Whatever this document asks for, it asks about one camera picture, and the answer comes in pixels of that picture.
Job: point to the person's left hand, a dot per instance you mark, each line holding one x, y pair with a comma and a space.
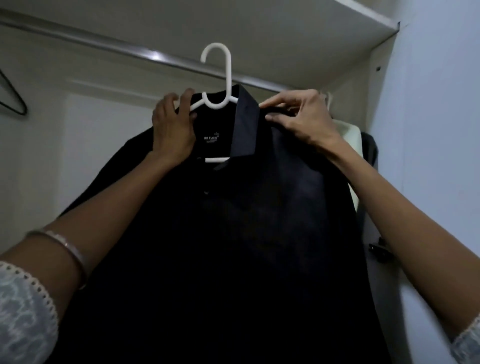
172, 131

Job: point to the person's right hand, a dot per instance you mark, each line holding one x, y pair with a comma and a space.
311, 120

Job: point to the person's right thumb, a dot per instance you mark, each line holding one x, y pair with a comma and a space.
279, 120

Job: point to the person's left thumb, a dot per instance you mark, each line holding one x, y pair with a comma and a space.
192, 115

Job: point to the white plastic hanger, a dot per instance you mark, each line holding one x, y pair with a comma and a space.
228, 67

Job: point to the black polo shirt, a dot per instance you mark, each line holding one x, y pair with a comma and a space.
232, 243

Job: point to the person's left forearm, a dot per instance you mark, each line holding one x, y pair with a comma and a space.
93, 221

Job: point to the person's right forearm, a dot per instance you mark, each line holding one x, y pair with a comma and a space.
405, 232

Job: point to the white hanging garment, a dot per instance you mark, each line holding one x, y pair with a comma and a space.
352, 139

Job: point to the white closet shelf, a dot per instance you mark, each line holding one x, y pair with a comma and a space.
270, 33

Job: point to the grey hanging garment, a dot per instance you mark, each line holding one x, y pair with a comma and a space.
370, 152

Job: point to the metal closet rod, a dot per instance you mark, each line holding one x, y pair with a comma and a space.
112, 44

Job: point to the silver bangle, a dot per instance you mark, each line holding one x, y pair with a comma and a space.
73, 249

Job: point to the white lace sleeve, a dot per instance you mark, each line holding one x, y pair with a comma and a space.
22, 315
468, 343

